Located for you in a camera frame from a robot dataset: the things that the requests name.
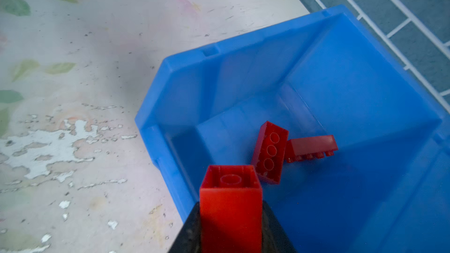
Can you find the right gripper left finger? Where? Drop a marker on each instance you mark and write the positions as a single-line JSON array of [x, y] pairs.
[[188, 239]]

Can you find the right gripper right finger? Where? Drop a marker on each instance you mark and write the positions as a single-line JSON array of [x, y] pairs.
[[274, 238]]

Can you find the red lego brick bottom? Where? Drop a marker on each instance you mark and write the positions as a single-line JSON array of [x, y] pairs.
[[269, 151]]

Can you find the red lego brick large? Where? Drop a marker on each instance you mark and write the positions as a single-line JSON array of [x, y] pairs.
[[310, 148]]

